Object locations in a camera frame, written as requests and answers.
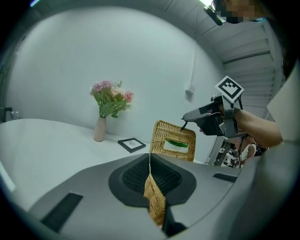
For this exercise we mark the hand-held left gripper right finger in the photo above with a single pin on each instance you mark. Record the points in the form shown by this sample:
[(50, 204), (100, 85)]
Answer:
[(206, 187)]

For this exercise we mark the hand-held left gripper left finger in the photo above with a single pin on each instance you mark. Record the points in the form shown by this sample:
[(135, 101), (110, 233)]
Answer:
[(93, 199)]

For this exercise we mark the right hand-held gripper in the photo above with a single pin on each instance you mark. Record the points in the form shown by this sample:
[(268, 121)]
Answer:
[(228, 124)]

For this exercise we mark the wicker basket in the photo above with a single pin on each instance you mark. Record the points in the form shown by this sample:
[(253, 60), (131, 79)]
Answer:
[(161, 133)]

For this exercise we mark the person's right forearm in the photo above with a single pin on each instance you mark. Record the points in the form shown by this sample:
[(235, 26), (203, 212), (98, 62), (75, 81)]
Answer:
[(260, 129)]

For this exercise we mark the person's right hand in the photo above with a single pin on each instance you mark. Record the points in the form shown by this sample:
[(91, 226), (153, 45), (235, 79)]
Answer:
[(200, 130)]

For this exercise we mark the pink vase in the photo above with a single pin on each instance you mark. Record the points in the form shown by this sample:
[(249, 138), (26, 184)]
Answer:
[(99, 131)]

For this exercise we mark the white curved table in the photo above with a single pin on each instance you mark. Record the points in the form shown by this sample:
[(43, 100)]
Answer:
[(47, 145)]

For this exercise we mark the pink flower bouquet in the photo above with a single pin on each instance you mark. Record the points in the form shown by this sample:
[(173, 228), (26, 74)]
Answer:
[(110, 98)]

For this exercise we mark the black picture frame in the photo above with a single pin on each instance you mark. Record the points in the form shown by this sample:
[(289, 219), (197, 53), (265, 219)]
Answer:
[(131, 145)]

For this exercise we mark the grey chair with black frame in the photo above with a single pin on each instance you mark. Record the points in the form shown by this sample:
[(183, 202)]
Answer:
[(7, 112)]

